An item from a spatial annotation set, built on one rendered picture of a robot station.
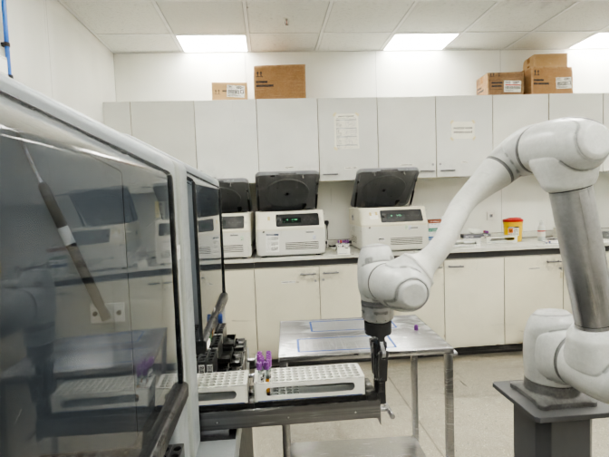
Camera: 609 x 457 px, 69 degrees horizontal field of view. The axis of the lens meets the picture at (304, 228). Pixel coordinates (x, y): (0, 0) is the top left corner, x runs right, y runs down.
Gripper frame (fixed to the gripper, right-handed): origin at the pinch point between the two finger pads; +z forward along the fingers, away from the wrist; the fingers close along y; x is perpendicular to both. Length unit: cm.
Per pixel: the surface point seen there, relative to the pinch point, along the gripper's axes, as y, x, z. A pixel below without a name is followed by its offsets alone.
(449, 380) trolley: -24.8, 30.3, 9.4
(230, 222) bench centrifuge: -232, -59, -39
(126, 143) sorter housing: 33, -55, -66
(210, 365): -9.5, -47.8, -7.0
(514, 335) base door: -229, 171, 65
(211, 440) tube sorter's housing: 7.7, -46.1, 6.2
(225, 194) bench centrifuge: -258, -65, -62
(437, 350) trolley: -24.7, 26.3, -1.4
